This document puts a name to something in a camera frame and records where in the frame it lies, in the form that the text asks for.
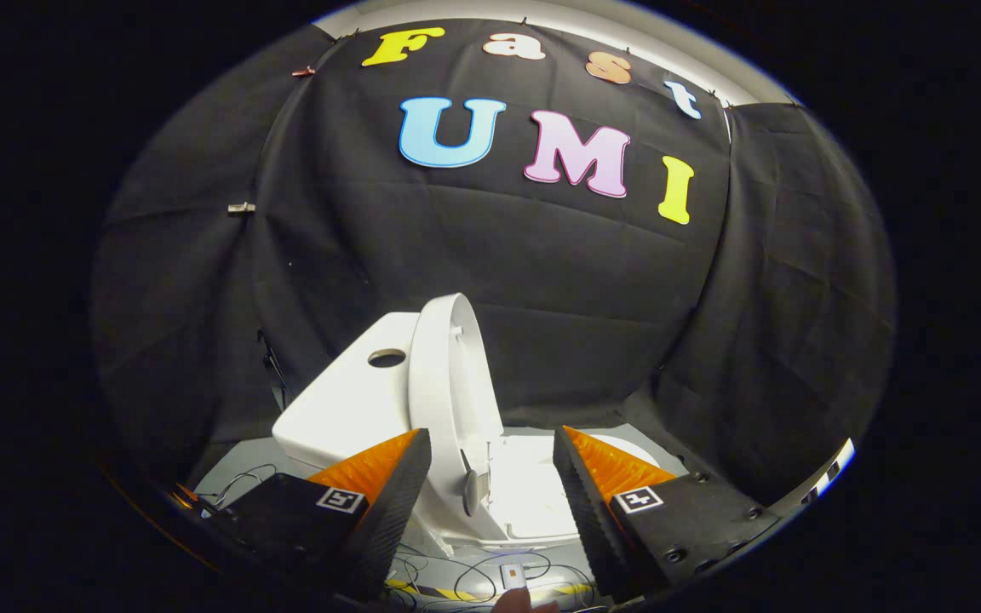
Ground yellow black hazard tape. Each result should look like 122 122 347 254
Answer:
387 577 595 602

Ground white toilet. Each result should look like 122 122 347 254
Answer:
272 312 663 559

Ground black backdrop cloth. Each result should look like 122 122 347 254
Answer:
90 17 897 512

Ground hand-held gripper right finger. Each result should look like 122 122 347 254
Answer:
552 425 787 602

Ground white toilet seat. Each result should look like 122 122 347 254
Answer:
487 430 663 546

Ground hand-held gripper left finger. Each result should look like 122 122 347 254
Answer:
199 427 433 602

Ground black cables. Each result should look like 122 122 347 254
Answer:
384 545 598 613

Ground white toilet lid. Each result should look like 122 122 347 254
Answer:
408 293 506 546

